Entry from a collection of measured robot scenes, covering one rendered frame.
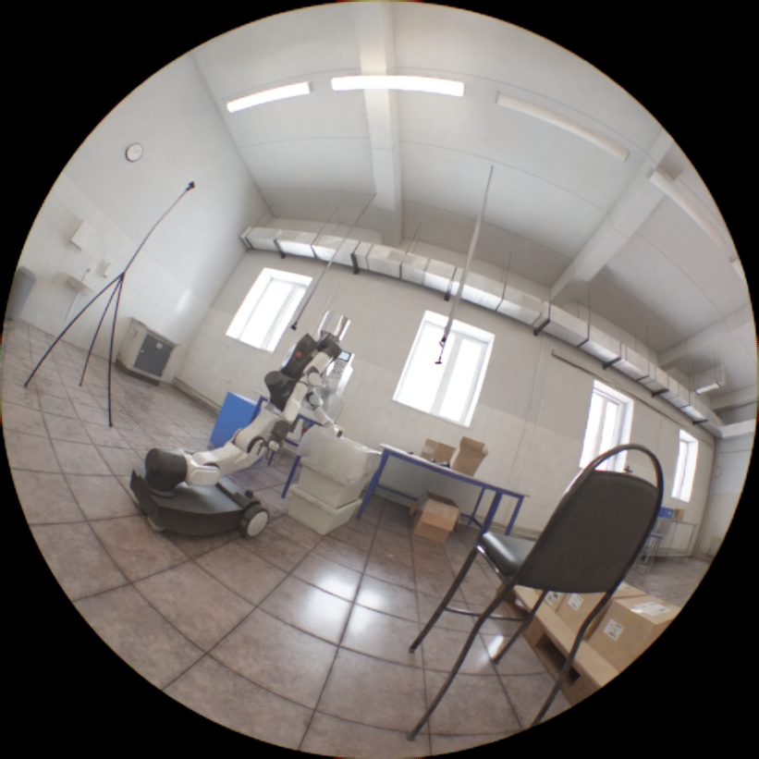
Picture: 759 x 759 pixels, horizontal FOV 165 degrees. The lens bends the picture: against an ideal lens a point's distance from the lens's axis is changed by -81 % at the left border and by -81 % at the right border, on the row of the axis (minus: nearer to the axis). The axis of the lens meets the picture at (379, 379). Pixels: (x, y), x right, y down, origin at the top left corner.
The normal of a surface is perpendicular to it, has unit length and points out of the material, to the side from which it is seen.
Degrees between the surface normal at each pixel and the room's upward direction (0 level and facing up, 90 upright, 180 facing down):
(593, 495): 102
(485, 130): 180
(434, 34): 180
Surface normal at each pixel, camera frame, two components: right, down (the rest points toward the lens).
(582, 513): -0.28, -0.08
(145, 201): 0.93, 0.34
